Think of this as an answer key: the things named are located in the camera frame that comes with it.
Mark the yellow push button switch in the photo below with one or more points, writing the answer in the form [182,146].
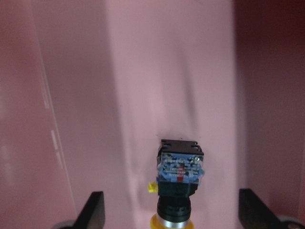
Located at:
[179,174]

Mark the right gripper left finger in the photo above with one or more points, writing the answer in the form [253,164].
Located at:
[92,215]

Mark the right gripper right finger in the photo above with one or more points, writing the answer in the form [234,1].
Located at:
[253,213]

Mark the pink plastic bin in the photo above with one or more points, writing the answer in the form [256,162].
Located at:
[89,88]

